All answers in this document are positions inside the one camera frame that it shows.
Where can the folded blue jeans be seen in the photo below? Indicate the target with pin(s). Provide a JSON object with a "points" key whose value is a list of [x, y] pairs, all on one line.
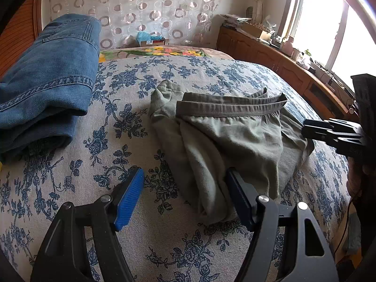
{"points": [[46, 91]]}

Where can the window frame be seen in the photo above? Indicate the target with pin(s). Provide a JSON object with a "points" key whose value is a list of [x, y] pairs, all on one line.
{"points": [[333, 35]]}

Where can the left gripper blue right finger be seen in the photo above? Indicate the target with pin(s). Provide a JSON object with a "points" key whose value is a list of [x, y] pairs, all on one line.
{"points": [[245, 198]]}

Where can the grey-green pants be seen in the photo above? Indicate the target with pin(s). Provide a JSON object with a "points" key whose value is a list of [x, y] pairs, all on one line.
{"points": [[203, 135]]}

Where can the small box with blue items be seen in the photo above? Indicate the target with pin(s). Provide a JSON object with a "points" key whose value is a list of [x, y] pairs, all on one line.
{"points": [[145, 39]]}

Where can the colourful floral bed sheet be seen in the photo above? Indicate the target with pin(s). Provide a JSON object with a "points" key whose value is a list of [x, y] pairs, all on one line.
{"points": [[125, 53]]}

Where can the wooden side cabinet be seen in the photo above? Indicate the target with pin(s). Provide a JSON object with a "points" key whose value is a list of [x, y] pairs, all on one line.
{"points": [[317, 94]]}

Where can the circle patterned sheer curtain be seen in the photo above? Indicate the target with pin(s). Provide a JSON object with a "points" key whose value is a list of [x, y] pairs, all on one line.
{"points": [[179, 22]]}

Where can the stack of papers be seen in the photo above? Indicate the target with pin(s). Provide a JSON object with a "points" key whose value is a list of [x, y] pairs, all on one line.
{"points": [[234, 21]]}

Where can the cardboard box on cabinet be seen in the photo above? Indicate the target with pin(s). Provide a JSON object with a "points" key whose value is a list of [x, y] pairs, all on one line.
{"points": [[257, 30]]}

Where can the pink bottle on cabinet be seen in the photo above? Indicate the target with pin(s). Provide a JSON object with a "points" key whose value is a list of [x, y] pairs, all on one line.
{"points": [[287, 46]]}

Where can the wooden louvered wardrobe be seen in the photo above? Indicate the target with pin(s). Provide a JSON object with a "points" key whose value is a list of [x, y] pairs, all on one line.
{"points": [[20, 33]]}

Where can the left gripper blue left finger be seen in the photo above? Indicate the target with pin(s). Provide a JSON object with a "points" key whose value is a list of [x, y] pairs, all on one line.
{"points": [[122, 201]]}

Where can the blue floral white blanket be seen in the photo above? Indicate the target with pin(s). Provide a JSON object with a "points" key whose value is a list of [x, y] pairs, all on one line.
{"points": [[166, 240]]}

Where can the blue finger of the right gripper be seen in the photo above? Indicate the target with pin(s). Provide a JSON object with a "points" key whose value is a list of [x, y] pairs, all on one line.
{"points": [[322, 124], [322, 133]]}

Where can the person's right hand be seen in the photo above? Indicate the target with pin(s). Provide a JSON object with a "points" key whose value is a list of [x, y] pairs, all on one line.
{"points": [[356, 173]]}

